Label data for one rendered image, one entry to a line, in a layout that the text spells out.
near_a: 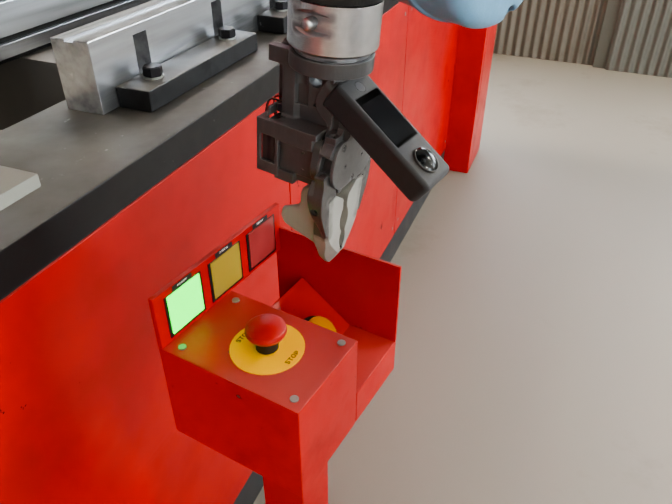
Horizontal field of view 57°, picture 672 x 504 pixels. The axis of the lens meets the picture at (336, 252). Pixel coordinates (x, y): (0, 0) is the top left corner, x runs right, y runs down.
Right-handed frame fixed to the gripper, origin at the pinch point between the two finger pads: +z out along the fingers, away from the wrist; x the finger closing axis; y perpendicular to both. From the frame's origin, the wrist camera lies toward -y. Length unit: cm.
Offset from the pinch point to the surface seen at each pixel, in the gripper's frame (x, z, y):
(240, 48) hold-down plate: -35, -2, 39
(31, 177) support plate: 22.7, -15.2, 11.3
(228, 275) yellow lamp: 5.0, 4.4, 9.7
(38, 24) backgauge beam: -21, -2, 69
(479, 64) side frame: -181, 43, 41
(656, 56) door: -349, 73, -11
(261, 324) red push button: 10.0, 3.1, 1.9
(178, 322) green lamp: 12.7, 5.0, 9.7
